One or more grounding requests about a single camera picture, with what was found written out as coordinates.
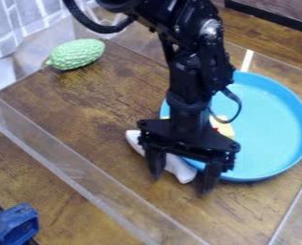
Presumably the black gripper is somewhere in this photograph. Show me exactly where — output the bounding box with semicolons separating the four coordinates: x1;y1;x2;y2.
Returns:
137;92;241;194

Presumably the white wooden fish toy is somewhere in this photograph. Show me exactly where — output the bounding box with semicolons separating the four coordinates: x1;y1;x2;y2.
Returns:
126;130;197;184

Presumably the yellow butter block toy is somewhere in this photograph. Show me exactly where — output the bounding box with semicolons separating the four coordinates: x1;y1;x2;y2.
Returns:
161;115;235;141

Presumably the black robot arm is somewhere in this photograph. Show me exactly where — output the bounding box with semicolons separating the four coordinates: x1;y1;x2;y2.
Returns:
97;0;241;193

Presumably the clear acrylic barrier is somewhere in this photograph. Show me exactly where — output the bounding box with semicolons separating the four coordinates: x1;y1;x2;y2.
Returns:
0;99;210;245

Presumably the green bumpy gourd toy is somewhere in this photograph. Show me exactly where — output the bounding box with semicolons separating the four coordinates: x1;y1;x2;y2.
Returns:
46;39;106;71

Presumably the white checkered cloth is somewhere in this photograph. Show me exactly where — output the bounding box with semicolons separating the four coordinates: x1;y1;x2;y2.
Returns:
0;0;69;57

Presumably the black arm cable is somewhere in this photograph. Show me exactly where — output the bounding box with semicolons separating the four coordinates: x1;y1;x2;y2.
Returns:
62;0;137;34

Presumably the clear acrylic corner bracket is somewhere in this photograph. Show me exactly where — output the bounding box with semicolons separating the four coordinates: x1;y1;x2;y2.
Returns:
82;2;130;40

